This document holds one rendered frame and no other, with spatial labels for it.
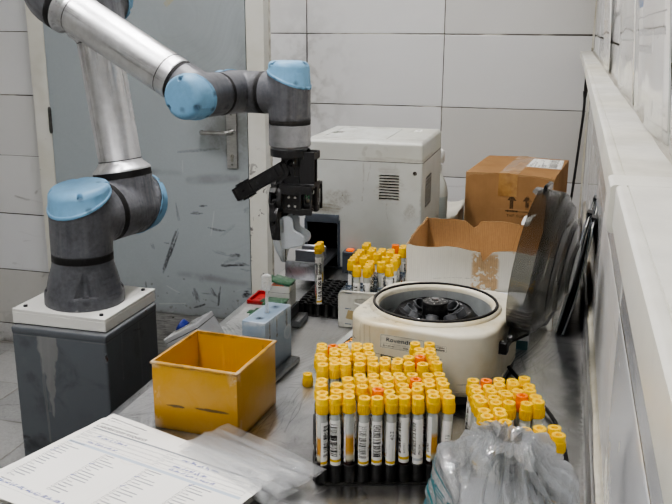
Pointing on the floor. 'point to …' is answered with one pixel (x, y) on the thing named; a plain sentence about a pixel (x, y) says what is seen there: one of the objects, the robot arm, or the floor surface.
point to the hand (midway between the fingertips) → (280, 254)
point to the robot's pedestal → (79, 374)
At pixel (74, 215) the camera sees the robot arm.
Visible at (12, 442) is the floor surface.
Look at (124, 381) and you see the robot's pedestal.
